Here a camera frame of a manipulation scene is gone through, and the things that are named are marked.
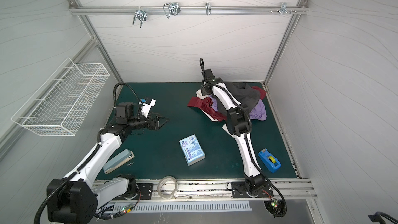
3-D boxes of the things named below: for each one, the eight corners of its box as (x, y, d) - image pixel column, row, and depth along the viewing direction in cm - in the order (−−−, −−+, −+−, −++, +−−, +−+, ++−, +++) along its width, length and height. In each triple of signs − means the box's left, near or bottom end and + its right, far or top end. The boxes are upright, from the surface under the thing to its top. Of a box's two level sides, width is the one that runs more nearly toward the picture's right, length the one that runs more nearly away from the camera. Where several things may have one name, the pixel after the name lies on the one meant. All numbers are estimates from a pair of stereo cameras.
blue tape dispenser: (272, 174, 79) (274, 172, 76) (256, 152, 86) (257, 150, 83) (280, 167, 81) (283, 166, 78) (264, 147, 88) (266, 145, 85)
